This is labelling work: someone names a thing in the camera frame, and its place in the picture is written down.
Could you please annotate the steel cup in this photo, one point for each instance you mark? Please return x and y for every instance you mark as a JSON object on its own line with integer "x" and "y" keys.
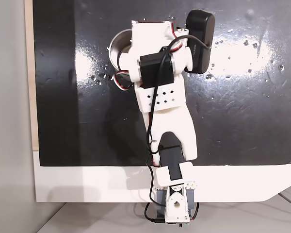
{"x": 116, "y": 52}

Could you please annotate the dark glossy table mat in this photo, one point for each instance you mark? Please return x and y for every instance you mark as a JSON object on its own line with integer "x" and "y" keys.
{"x": 232, "y": 109}

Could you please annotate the black oval camera box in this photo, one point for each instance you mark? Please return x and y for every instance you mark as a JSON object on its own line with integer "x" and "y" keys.
{"x": 200, "y": 41}

